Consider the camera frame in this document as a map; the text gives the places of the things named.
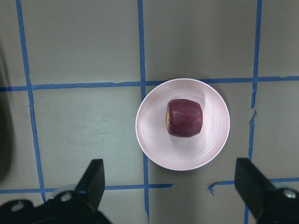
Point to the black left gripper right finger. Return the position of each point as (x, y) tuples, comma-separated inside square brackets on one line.
[(252, 186)]

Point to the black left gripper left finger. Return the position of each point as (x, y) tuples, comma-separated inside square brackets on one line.
[(92, 184)]

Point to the red apple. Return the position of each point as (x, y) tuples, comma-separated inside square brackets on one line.
[(184, 118)]

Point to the pink plate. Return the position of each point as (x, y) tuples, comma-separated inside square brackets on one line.
[(177, 153)]

